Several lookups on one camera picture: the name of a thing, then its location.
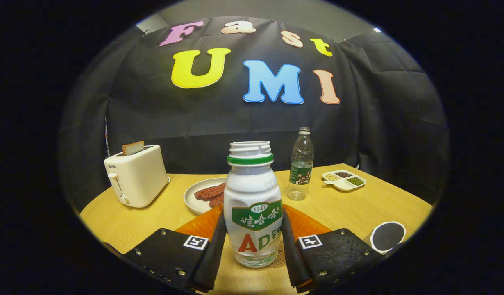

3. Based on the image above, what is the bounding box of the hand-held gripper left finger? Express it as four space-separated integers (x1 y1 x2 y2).
102 205 228 292

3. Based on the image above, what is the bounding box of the white cup wooden handle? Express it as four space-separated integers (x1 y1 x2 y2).
369 221 407 255

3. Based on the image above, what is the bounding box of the white juice bottle green label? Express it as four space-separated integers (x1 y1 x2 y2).
223 141 284 268

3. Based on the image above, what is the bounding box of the white divided bean dish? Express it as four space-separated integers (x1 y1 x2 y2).
322 170 367 192

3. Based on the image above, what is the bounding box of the black backdrop cloth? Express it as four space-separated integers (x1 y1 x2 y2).
57 16 449 213

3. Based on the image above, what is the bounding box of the round cork coaster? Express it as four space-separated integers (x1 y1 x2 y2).
272 237 288 269

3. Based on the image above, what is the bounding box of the wooden table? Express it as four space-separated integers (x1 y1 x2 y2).
79 163 434 295

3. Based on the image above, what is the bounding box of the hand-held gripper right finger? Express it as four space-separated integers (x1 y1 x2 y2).
282 204 386 293

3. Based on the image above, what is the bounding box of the clear plastic water bottle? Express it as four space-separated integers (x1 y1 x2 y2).
288 127 315 201

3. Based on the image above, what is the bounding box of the cream toaster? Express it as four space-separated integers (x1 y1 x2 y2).
104 145 171 209

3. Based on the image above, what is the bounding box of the round grey plate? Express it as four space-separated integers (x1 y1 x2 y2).
184 177 228 216

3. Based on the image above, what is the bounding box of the toast slice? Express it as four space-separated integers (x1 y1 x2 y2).
122 141 145 156

